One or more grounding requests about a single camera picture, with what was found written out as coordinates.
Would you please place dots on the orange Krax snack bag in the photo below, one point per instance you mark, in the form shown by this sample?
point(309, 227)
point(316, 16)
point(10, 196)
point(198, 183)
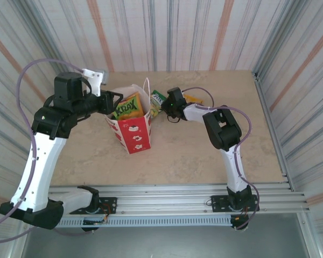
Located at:
point(129, 107)

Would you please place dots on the light green Fox snack bag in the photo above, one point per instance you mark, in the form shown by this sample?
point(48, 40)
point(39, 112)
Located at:
point(156, 103)

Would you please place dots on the red and white paper bag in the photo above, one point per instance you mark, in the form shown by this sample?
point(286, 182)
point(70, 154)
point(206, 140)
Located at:
point(134, 134)

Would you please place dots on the yellow snack bag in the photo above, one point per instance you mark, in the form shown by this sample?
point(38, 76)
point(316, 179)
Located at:
point(195, 99)

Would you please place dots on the black connector block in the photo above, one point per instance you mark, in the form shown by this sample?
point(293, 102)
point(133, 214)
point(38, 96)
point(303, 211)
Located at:
point(91, 227)
point(239, 221)

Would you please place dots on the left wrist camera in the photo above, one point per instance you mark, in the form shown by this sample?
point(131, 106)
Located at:
point(92, 80)

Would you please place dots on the aluminium mounting rail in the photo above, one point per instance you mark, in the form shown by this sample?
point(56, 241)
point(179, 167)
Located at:
point(164, 199)

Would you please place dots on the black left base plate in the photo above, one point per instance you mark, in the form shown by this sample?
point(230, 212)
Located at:
point(109, 204)

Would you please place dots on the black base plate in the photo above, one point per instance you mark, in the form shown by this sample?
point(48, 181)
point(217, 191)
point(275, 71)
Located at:
point(109, 204)
point(218, 203)

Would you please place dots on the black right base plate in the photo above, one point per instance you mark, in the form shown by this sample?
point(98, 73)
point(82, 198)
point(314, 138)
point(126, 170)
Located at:
point(218, 203)

